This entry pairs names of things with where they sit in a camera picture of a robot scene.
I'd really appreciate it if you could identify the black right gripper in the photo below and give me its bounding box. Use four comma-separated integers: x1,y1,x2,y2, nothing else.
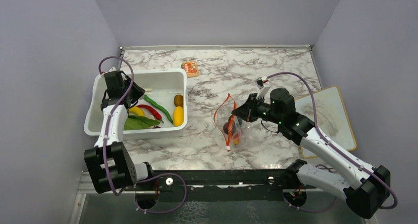
232,93,283,125

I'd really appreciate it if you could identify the clear orange-zipper zip bag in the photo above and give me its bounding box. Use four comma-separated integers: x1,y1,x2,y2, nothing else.
212,93,252,152

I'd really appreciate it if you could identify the purple passion fruit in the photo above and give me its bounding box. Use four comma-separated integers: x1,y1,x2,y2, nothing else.
223,122,235,134

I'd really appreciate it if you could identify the green chili pepper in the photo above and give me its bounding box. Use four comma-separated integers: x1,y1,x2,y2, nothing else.
143,95,174,123

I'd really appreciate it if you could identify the red bell pepper toy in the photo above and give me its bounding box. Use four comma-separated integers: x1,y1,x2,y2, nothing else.
232,133,242,145

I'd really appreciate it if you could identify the brown kiwi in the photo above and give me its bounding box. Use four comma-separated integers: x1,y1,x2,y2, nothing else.
174,95,184,108

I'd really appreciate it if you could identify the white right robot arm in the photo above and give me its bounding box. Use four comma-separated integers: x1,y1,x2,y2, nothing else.
232,88,391,219

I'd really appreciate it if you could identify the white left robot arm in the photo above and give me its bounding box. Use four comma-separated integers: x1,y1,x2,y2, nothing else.
84,71,155,195

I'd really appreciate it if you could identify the yellow banana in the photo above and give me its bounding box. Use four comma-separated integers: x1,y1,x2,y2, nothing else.
129,107,145,116

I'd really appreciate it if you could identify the green leaf vegetable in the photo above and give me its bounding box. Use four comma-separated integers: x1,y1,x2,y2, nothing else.
124,115,160,130

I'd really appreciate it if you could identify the white plastic bin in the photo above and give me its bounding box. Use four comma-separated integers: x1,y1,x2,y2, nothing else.
84,69,188,141

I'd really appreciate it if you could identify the red chili pepper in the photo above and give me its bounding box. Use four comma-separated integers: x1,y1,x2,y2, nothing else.
137,104,162,121

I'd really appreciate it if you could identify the yellow mango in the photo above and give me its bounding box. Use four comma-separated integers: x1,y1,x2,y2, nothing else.
173,106,184,127

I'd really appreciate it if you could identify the white board yellow rim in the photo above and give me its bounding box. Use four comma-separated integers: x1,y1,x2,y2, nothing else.
295,85,357,158

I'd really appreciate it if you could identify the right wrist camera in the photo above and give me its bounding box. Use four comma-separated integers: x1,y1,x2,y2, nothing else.
255,76,271,99

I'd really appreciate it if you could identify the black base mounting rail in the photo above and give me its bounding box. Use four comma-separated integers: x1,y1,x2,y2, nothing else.
134,159,307,213

